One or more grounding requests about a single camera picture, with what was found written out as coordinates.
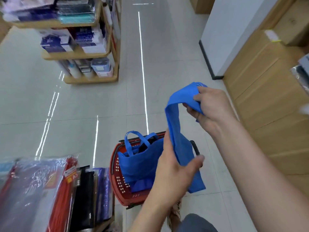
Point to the person's right hand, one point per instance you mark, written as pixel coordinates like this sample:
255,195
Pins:
215,108

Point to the person's left hand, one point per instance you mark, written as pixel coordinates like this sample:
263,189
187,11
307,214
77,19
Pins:
174,178

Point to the heap of blue bags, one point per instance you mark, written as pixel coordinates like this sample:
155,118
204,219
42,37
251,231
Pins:
142,164

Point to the light blue non-woven bag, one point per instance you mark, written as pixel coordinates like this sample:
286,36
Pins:
176,128

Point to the red shopping basket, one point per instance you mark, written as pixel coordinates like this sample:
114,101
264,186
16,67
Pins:
118,186

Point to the person's right forearm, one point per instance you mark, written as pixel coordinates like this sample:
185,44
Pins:
260,176

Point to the person's right leg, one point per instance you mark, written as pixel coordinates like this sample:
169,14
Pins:
195,223

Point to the wooden panel cabinet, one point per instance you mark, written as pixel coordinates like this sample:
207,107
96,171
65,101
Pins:
275,103

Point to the white cabinet with dark edge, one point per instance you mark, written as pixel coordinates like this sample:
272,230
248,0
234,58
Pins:
236,31

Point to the black A5 notebook pack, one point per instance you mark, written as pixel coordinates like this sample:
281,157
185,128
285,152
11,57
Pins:
83,198

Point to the large cardboard carton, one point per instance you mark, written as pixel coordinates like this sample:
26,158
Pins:
297,24

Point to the white plastic box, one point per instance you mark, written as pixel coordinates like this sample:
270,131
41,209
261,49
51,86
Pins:
102,69

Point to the distant wooden display rack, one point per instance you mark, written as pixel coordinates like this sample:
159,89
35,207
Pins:
82,53

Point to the clear wrapped pack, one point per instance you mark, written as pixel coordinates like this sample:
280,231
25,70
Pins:
29,195

